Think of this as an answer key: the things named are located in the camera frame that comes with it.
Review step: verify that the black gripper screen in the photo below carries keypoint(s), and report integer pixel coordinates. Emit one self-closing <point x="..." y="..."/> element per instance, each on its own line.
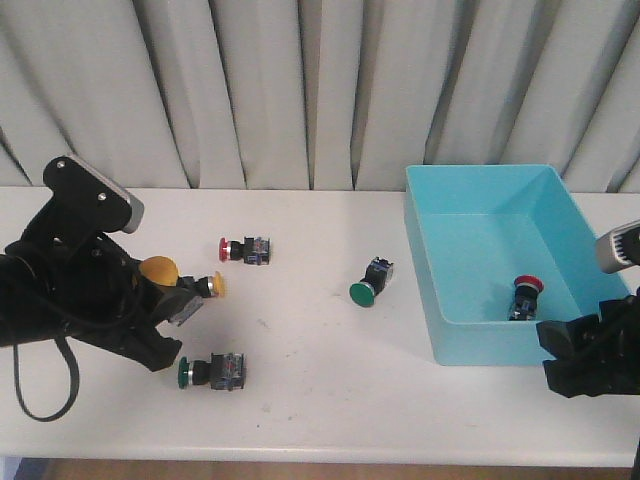
<point x="64" y="275"/>
<point x="593" y="355"/>

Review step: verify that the yellow push button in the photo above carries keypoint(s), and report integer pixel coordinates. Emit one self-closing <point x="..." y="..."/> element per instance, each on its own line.
<point x="168" y="296"/>
<point x="211" y="286"/>

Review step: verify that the red push button front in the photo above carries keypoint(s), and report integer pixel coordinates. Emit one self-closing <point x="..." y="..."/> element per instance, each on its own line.
<point x="527" y="289"/>

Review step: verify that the red push button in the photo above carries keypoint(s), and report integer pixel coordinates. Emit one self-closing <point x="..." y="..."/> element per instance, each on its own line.
<point x="527" y="289"/>
<point x="251" y="251"/>

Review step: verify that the blue plastic box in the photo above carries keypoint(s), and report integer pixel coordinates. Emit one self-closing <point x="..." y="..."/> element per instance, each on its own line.
<point x="472" y="230"/>

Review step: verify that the green push button front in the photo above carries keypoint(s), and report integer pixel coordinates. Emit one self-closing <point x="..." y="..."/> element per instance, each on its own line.
<point x="220" y="372"/>

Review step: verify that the green push button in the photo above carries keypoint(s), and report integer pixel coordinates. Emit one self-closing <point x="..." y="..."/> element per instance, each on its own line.
<point x="220" y="372"/>
<point x="377" y="275"/>

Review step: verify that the yellow push button lying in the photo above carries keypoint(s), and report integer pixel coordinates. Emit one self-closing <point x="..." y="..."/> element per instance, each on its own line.
<point x="211" y="286"/>

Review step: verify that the red push button back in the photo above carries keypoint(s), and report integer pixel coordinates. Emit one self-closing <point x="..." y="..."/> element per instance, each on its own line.
<point x="251" y="251"/>

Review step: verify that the green push button right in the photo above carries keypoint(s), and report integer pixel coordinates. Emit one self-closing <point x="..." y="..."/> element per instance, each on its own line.
<point x="377" y="275"/>

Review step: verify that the grey pleated curtain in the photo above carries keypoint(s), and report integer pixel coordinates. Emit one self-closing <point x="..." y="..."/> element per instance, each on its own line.
<point x="319" y="95"/>

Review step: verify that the black cable screen-left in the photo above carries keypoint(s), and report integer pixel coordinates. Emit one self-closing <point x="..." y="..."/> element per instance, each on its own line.
<point x="51" y="391"/>

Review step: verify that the grey wrist camera screen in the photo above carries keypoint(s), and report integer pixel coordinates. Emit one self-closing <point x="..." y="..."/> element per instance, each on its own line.
<point x="111" y="188"/>
<point x="618" y="249"/>

